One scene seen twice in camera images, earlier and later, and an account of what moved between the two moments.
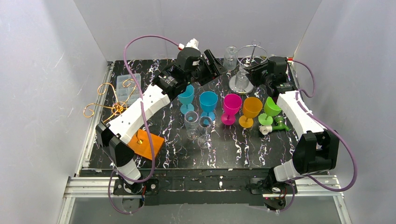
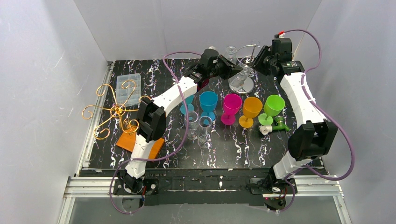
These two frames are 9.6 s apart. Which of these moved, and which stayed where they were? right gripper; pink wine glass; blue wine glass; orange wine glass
Moved: right gripper
Stayed: pink wine glass; orange wine glass; blue wine glass
